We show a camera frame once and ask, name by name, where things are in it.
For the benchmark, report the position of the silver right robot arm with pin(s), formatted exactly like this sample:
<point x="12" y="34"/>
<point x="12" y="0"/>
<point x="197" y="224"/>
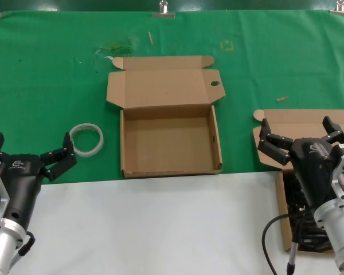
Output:
<point x="338" y="229"/>

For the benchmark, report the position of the short wooden piece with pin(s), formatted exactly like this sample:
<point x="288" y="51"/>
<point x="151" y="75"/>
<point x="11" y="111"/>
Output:
<point x="282" y="98"/>

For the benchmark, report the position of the green table cloth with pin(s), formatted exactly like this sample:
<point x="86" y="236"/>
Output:
<point x="46" y="71"/>

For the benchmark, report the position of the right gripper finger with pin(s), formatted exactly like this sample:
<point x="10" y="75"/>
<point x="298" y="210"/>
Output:
<point x="275" y="146"/>
<point x="336" y="133"/>

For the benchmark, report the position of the clear tape roll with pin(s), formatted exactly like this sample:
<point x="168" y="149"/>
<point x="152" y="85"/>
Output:
<point x="87" y="153"/>

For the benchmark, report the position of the brown cardboard box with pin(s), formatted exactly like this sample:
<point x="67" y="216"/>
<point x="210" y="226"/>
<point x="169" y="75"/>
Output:
<point x="166" y="143"/>
<point x="298" y="121"/>

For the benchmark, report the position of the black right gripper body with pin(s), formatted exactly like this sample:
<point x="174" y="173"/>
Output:
<point x="312" y="166"/>

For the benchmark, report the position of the thin wooden stick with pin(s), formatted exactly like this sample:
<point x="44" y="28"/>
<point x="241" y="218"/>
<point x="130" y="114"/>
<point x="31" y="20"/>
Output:
<point x="150" y="37"/>

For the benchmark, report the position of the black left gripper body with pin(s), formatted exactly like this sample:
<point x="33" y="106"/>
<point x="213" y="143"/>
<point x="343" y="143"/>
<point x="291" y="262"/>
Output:
<point x="23" y="177"/>

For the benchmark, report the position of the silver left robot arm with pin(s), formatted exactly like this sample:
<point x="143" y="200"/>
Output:
<point x="0" y="249"/>

